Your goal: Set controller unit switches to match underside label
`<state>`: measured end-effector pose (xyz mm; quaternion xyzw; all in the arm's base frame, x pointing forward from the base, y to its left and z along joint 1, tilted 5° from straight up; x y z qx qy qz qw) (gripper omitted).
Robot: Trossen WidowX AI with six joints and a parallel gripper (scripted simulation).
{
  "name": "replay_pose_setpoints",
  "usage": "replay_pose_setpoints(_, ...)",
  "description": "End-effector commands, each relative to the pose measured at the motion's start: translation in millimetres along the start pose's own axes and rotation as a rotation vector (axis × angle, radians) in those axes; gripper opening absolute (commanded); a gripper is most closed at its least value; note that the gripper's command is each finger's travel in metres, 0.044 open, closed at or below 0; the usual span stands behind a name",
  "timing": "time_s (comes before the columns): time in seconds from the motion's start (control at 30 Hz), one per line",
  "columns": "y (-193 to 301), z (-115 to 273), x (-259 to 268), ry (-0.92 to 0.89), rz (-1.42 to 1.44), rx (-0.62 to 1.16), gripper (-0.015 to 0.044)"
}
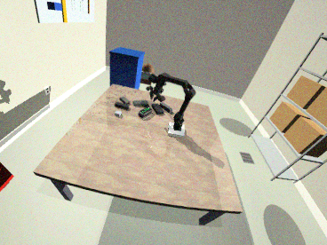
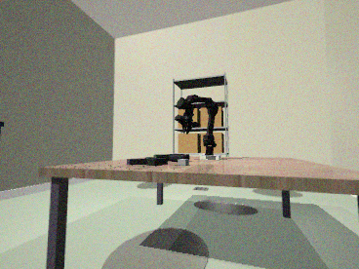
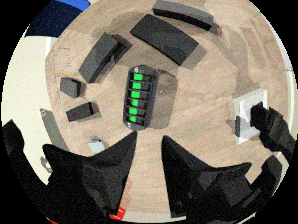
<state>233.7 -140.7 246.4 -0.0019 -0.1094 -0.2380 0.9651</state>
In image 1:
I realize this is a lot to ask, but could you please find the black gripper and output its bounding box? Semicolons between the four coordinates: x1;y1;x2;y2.
146;86;165;102

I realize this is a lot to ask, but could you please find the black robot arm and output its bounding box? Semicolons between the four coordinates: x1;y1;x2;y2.
148;72;195;131

